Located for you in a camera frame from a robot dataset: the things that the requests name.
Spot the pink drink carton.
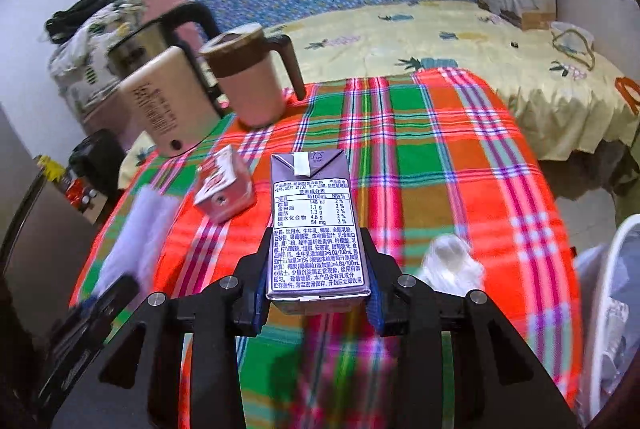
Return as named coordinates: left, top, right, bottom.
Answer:
left=192, top=144, right=257, bottom=224

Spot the plaid tablecloth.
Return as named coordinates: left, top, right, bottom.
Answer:
left=69, top=68, right=585, bottom=429

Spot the black bag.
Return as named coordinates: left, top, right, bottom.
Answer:
left=45, top=0, right=132, bottom=36

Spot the crumpled white tissue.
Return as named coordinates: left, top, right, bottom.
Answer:
left=416, top=233, right=485, bottom=294

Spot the cream steel electric kettle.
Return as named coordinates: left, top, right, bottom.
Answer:
left=106, top=0, right=237, bottom=159

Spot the yellow pineapple bed sheet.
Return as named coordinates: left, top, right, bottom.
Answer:
left=262, top=0, right=640, bottom=160

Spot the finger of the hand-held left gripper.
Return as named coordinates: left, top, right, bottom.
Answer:
left=82, top=274, right=142, bottom=312

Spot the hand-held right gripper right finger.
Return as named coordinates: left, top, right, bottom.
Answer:
left=361, top=225, right=576, bottom=429

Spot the white trash bin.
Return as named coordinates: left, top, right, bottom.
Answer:
left=574, top=213, right=640, bottom=429

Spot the grey refrigerator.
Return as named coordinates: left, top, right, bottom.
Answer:
left=0, top=104, right=101, bottom=345

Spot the purple drink carton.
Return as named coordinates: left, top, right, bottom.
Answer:
left=268, top=148, right=374, bottom=316

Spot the yellow printed cloth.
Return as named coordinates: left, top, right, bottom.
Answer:
left=117, top=129, right=172, bottom=191

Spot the orange object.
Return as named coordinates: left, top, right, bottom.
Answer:
left=615, top=76, right=640, bottom=116

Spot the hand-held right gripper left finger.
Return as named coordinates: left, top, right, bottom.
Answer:
left=50, top=226, right=276, bottom=429

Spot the pineapple print cloth pile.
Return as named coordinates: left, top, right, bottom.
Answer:
left=49, top=0, right=151, bottom=112

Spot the clear bin liner bag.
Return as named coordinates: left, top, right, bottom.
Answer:
left=575, top=243, right=640, bottom=412

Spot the pink mug with brown lid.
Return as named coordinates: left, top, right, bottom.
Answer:
left=198, top=22, right=307, bottom=130

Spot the clear plastic bag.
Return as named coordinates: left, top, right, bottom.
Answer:
left=551, top=26, right=597, bottom=71

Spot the black appliance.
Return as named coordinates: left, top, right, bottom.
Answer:
left=66, top=129, right=127, bottom=226

